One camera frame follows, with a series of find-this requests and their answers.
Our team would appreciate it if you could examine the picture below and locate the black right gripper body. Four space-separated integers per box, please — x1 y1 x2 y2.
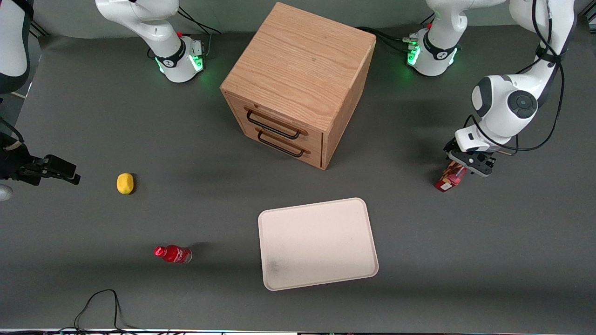
0 133 47 186

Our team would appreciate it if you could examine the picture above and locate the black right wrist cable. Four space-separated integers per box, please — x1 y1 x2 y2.
0 119 25 142

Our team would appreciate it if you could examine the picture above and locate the beige plastic tray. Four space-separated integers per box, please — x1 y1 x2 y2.
257 197 379 292

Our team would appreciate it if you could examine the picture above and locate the dark grey table mat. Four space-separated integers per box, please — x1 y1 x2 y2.
0 21 596 332

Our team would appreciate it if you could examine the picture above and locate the wooden drawer front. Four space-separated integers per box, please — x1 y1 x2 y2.
225 92 325 148
231 119 323 169

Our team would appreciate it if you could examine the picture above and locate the yellow lemon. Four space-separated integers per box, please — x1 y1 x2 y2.
116 173 135 195

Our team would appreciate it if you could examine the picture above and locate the red cola bottle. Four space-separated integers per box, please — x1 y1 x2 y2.
154 245 193 264

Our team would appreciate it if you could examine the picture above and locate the black right arm base cable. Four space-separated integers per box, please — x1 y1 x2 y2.
178 7 222 59

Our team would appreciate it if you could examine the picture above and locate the thin black looped cable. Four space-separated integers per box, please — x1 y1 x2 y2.
74 289 138 333

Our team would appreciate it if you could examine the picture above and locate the wooden drawer cabinet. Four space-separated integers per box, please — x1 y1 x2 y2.
220 2 377 171

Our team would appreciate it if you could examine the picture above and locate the black metal drawer handle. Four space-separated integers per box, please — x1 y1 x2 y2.
257 129 306 158
245 108 302 140

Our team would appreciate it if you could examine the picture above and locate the black arm base cable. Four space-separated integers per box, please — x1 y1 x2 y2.
178 7 222 59
356 27 413 53

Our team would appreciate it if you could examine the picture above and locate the red cookie box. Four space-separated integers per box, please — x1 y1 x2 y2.
434 161 467 193

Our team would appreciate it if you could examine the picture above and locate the black left arm base cable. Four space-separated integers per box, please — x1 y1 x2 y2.
356 27 413 53

